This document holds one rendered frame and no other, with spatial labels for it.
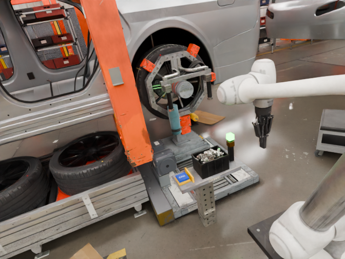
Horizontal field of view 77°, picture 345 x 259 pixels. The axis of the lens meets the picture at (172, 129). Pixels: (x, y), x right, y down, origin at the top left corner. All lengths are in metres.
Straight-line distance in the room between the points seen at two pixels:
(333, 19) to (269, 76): 2.75
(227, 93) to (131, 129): 0.70
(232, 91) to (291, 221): 0.53
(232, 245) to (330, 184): 1.02
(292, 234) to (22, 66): 3.45
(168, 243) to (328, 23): 3.28
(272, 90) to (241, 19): 1.45
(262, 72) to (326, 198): 0.53
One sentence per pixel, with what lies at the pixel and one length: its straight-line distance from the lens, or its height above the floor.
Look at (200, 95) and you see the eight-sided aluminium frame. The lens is 2.00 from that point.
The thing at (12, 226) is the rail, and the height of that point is 0.36.
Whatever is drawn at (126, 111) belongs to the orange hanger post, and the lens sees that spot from 1.35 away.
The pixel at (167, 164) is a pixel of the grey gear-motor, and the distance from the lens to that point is 1.79.
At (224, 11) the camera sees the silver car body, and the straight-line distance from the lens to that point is 2.15.
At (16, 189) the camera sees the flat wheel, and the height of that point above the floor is 0.50.
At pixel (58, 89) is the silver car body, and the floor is 0.90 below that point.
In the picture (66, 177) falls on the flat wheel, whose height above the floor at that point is 0.47.
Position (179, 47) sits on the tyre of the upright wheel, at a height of 1.15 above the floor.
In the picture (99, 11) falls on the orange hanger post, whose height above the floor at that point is 1.46.
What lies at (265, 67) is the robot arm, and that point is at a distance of 1.03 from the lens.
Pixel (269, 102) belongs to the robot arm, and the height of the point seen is 0.97.
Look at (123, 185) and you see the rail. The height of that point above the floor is 0.33.
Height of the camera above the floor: 1.38
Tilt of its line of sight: 27 degrees down
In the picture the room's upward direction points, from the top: 10 degrees counter-clockwise
